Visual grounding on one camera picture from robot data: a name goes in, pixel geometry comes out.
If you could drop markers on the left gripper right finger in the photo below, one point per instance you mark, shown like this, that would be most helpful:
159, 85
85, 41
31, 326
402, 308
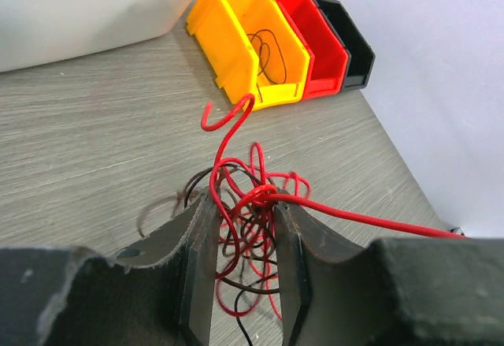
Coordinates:
396, 291

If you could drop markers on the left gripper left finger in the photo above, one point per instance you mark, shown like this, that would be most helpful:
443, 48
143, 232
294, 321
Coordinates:
156, 291

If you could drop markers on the black storage bin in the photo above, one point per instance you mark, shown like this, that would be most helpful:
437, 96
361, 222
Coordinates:
361, 55

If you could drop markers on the red storage bin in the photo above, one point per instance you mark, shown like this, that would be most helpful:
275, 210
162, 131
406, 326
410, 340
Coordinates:
328, 58

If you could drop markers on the yellow storage bin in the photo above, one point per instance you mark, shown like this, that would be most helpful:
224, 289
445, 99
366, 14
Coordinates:
252, 50

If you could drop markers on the white plastic basket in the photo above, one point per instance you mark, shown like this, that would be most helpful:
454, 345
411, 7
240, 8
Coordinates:
36, 32

